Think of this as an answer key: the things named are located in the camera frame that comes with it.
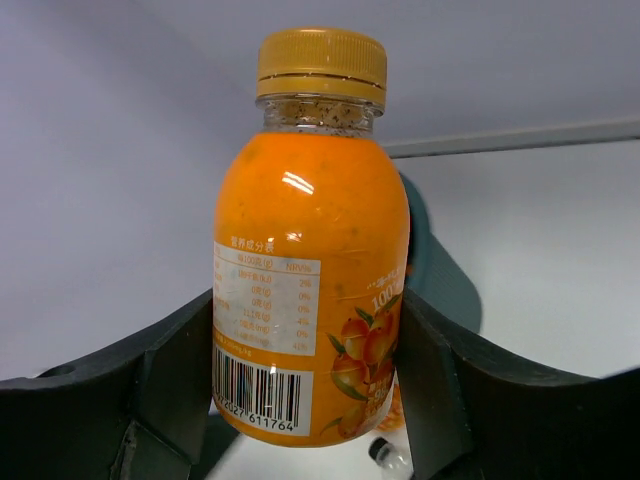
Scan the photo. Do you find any dark green plastic bin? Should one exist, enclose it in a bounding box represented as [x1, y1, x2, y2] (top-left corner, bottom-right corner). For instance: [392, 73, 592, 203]
[400, 174, 483, 334]

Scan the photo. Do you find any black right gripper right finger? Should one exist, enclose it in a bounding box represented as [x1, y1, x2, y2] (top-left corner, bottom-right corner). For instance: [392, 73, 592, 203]
[395, 291, 639, 479]

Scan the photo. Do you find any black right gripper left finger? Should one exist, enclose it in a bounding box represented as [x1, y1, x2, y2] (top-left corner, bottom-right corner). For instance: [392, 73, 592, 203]
[1, 292, 212, 479]

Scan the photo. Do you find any small orange juice bottle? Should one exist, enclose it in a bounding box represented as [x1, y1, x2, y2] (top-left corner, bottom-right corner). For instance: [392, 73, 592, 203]
[213, 27, 410, 448]

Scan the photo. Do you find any small orange patterned bottle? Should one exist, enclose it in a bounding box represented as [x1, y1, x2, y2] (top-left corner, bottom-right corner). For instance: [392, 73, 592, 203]
[376, 382, 405, 432]

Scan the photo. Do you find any clear bottle black label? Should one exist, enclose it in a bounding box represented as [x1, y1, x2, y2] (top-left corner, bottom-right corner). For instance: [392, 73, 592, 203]
[368, 437, 415, 480]

